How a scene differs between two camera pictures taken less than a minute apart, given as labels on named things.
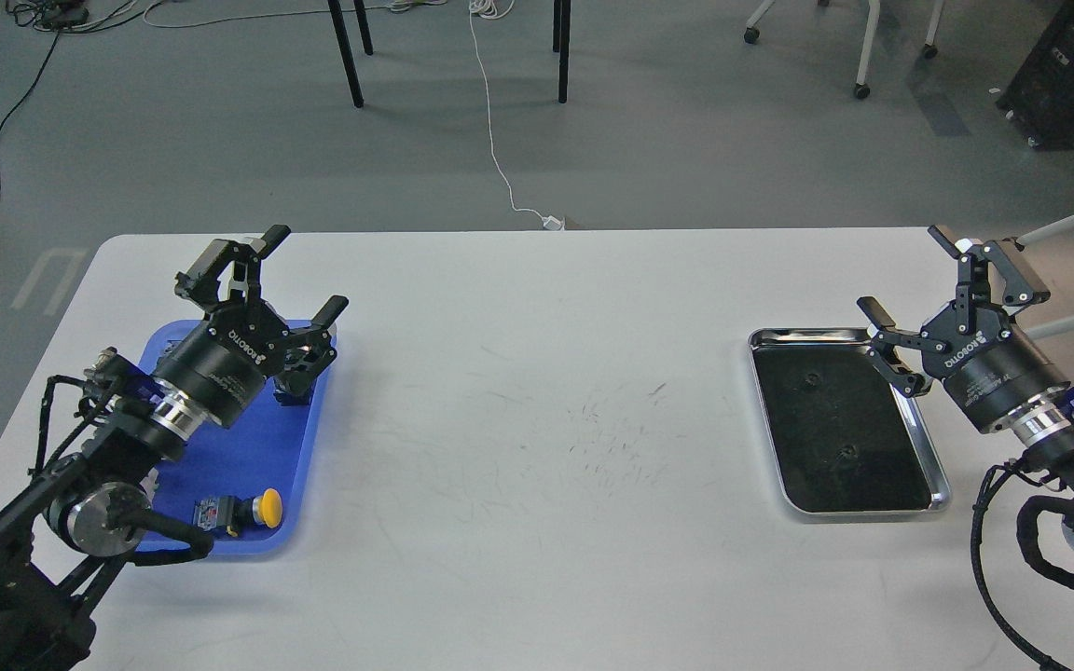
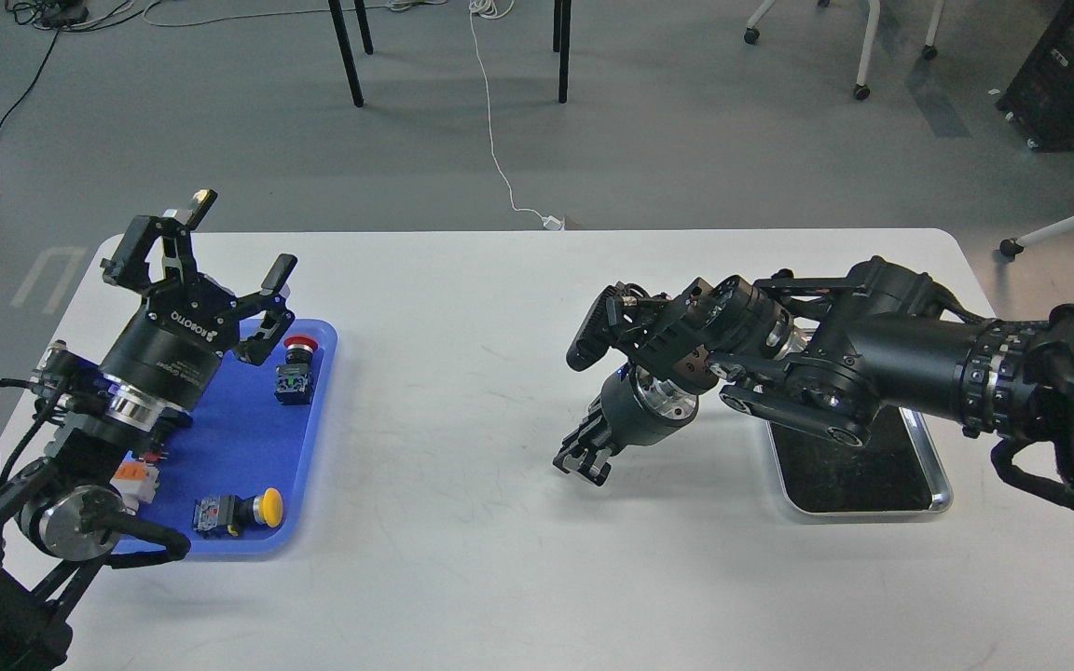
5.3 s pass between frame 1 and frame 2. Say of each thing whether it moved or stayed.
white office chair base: stayed
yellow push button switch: stayed
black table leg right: stayed
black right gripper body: moved
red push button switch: stayed
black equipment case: stayed
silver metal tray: stayed
